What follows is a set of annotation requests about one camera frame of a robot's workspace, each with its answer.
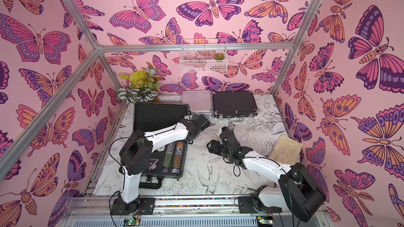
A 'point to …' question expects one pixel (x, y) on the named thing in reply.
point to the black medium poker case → (234, 104)
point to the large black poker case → (168, 160)
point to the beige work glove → (286, 150)
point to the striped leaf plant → (133, 95)
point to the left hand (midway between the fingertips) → (192, 130)
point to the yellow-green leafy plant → (145, 79)
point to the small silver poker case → (199, 101)
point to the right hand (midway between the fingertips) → (211, 144)
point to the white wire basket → (203, 55)
